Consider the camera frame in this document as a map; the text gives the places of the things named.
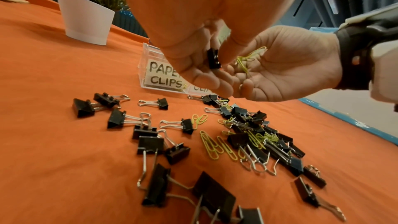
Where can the red cloth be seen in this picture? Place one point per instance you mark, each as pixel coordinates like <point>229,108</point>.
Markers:
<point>62,156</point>

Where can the black wristband with marker tiles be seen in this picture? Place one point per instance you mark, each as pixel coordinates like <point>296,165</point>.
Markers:
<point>357,43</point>

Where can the pile of black binder clips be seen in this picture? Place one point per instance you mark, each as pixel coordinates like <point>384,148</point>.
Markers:
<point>214,194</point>

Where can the pile of green paper clips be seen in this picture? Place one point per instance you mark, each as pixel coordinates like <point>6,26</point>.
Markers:
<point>213,148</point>

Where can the clear two-compartment plastic box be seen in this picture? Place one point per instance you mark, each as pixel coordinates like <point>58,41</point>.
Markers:
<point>155,75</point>

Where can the small black binder clip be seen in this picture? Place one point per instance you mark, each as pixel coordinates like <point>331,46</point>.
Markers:
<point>162,103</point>
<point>104,98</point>
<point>82,108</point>

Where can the person's right hand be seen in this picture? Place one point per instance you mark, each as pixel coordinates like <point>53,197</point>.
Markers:
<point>295,65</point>

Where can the blue yellow patterned mat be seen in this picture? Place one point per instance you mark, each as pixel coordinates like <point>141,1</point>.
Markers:
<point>342,118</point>

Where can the green paper clip bunch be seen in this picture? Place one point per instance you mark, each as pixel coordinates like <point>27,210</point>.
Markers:
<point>247,59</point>

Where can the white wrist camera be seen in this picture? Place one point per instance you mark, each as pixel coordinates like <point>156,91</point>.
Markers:
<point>385,70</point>

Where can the green plant in white pot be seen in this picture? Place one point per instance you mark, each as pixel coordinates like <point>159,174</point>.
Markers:
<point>87,19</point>

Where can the person's left hand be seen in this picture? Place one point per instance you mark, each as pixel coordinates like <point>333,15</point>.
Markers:
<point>192,9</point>

